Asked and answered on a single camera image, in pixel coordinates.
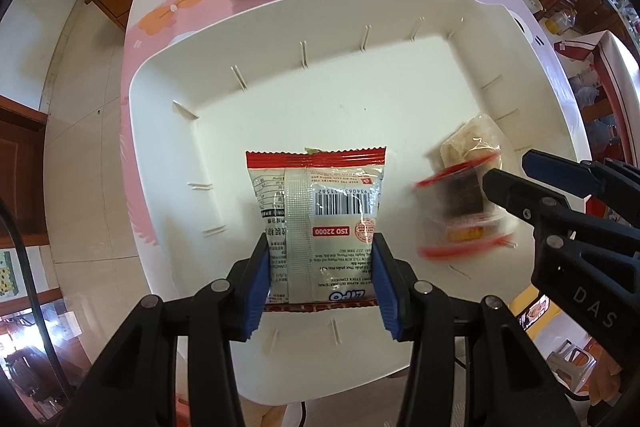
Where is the white plastic tray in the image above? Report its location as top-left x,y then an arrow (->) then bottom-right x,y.
120,0 -> 593,405

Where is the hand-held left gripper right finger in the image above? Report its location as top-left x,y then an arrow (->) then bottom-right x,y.
372,232 -> 581,427

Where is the white red-trimmed bag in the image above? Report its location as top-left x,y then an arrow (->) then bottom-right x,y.
555,29 -> 640,228

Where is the clear plastic stool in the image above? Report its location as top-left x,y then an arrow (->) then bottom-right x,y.
547,339 -> 598,400

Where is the clear red-striped cracker packet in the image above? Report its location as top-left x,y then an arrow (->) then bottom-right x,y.
415,114 -> 518,260

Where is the black cable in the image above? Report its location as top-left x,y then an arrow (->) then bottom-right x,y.
0,197 -> 71,403

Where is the yellow plastic container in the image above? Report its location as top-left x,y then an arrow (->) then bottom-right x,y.
545,9 -> 576,35

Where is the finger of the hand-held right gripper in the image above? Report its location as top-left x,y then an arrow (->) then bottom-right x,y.
522,149 -> 640,218
482,169 -> 576,235

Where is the wooden door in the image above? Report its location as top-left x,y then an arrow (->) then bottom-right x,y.
0,97 -> 48,248

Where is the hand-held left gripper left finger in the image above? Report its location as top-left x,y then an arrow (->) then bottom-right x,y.
65,232 -> 273,427

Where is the white red-edged snack packet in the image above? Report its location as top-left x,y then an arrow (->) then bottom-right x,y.
245,146 -> 388,314

